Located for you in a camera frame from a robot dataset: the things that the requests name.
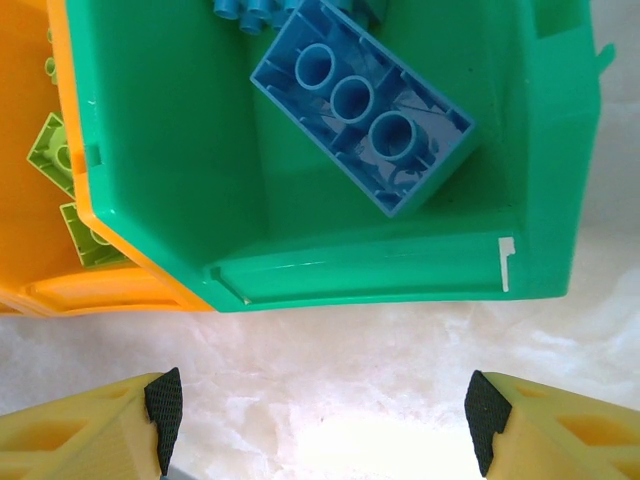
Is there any blue lego brick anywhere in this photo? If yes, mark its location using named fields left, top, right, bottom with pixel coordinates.
left=248, top=0, right=477, bottom=219
left=212, top=0, right=301, bottom=35

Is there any orange plastic bin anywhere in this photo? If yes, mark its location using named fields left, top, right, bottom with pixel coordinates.
left=0, top=0, right=216, bottom=319

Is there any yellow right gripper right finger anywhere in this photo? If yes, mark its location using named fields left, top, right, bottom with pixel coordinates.
left=464, top=370, right=640, bottom=480

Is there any green lego brick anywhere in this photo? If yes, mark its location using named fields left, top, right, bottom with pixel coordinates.
left=27, top=112, right=84, bottom=199
left=59, top=202, right=129, bottom=269
left=43, top=27, right=59, bottom=84

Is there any green plastic bin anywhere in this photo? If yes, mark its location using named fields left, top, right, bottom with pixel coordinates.
left=64, top=0, right=617, bottom=315

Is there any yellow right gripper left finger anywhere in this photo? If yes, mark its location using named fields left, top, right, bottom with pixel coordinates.
left=0, top=366, right=185, bottom=480

